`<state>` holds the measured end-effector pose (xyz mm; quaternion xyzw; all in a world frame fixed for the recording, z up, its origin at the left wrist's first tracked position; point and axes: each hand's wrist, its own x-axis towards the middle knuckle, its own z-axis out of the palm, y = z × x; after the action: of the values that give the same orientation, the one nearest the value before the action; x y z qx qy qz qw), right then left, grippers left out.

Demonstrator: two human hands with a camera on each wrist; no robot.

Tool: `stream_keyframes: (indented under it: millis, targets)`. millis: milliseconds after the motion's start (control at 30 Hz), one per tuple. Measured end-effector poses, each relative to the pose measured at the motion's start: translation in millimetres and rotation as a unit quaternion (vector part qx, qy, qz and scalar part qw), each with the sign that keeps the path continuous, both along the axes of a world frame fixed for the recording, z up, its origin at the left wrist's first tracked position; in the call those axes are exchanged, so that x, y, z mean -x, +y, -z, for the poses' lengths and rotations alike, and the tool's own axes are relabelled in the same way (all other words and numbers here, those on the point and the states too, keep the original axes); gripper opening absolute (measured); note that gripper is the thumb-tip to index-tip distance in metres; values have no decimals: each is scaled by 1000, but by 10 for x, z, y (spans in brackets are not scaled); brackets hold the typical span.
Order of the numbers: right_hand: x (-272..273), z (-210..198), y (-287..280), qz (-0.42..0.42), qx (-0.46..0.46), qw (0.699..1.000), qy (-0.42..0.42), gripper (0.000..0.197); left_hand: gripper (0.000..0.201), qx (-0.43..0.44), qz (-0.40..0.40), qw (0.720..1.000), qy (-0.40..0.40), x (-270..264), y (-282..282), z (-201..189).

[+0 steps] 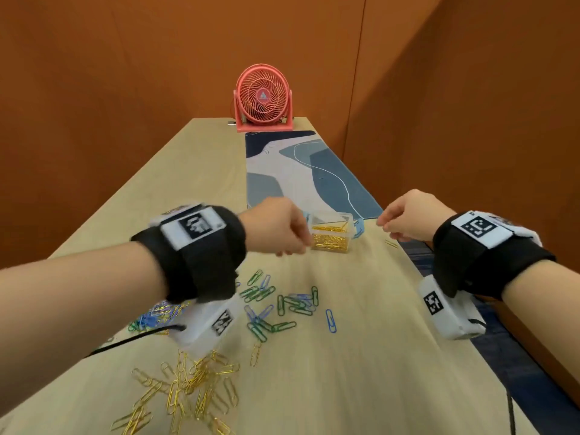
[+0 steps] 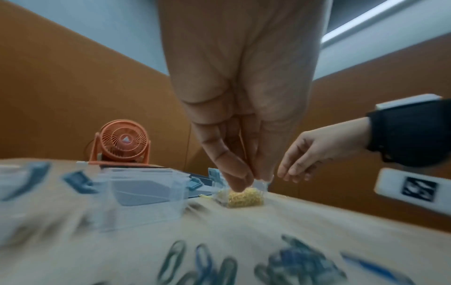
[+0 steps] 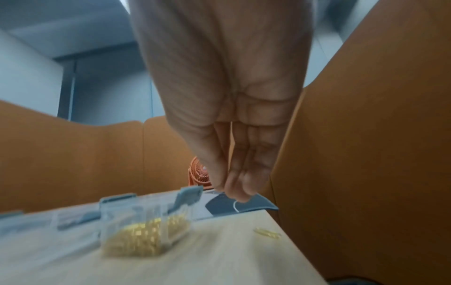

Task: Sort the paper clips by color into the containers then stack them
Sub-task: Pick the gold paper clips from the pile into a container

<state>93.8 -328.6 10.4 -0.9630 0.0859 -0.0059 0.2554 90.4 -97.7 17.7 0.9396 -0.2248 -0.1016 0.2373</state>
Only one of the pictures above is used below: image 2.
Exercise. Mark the person's left hand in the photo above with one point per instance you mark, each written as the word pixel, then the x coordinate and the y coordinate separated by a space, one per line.
pixel 246 69

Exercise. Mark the person's right hand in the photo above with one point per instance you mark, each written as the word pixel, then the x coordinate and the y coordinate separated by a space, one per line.
pixel 327 142

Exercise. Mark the heap of gold paper clips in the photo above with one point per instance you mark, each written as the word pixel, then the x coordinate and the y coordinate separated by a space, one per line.
pixel 245 199

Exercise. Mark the clear box with blue latches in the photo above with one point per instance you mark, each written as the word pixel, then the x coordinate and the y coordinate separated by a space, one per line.
pixel 141 200
pixel 216 175
pixel 21 194

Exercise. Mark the pile of mixed paper clips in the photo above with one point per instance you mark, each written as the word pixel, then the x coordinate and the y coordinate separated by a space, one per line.
pixel 303 261

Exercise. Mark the black right wristband with tags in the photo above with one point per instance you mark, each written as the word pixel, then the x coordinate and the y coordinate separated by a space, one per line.
pixel 412 133

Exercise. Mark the white ceiling light panel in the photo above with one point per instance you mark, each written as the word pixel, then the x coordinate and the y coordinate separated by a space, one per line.
pixel 352 23

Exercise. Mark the pink desk fan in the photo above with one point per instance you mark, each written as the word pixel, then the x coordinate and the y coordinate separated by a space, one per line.
pixel 123 142

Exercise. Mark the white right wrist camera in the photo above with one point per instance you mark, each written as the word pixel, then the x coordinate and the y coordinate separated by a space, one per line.
pixel 391 186

